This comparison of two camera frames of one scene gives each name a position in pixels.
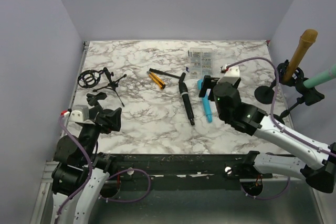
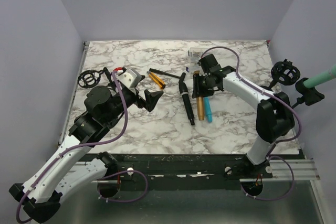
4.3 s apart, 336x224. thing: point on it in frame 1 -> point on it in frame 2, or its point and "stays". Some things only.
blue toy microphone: [207, 103] stays
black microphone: [184, 93] stays
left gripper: [113, 119] -> [151, 98]
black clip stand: [309, 96] stays
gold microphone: [307, 38] -> [200, 104]
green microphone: [315, 80] stays
